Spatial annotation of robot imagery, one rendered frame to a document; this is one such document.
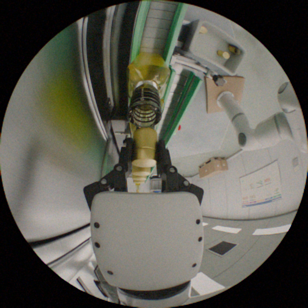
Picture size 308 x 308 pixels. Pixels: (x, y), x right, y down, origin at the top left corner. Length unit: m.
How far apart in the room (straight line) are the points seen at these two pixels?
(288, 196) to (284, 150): 1.29
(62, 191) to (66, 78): 0.17
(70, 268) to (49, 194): 0.14
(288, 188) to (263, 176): 1.18
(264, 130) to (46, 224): 0.52
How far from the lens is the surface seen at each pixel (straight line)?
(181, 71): 0.35
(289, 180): 3.66
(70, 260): 0.23
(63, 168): 0.18
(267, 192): 3.80
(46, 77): 0.15
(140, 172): 0.17
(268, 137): 0.39
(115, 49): 0.47
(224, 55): 0.48
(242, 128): 0.46
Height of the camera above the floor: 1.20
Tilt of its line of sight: 24 degrees down
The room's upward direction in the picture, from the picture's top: 179 degrees clockwise
